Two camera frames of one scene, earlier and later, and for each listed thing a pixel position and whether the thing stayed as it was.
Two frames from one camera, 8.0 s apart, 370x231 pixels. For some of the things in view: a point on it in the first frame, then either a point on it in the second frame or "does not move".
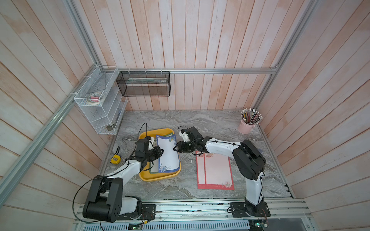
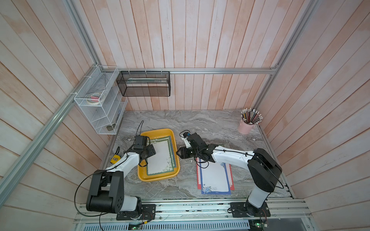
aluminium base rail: (285, 211) does not move
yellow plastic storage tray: (146, 175) does not move
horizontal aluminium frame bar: (230, 70) does not move
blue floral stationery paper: (169, 161) → (214, 178)
